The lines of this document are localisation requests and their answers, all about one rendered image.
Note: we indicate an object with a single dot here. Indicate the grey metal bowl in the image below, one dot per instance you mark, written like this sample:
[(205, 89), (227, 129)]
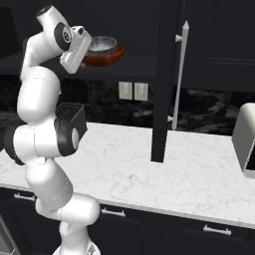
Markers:
[(103, 44)]

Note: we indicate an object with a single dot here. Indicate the white wall switch plate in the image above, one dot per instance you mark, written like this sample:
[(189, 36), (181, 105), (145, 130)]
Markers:
[(141, 91), (125, 90)]

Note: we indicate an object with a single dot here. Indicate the dark open cabinet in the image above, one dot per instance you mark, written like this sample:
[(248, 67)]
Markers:
[(132, 33)]

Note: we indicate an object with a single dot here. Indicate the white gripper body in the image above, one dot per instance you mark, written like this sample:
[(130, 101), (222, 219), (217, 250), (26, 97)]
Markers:
[(77, 53)]

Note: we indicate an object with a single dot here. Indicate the dark closed cabinet door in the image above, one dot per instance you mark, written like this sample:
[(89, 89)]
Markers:
[(219, 43)]

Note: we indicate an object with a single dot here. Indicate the cream countertop appliance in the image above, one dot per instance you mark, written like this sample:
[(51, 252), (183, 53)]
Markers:
[(245, 139)]

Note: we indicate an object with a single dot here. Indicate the dark drawer front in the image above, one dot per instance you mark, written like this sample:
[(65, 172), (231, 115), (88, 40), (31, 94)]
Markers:
[(209, 240), (16, 212), (129, 232)]

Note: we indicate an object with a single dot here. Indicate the dark open cabinet door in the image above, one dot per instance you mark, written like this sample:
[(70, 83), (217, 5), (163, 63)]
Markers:
[(164, 83)]

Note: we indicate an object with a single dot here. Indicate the grey appliance front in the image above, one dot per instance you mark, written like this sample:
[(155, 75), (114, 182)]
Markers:
[(5, 239)]

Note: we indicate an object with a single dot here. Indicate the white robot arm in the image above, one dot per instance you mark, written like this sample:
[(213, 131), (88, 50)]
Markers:
[(40, 99)]

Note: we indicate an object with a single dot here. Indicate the red-brown bowl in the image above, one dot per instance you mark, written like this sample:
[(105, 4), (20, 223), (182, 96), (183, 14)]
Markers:
[(109, 58)]

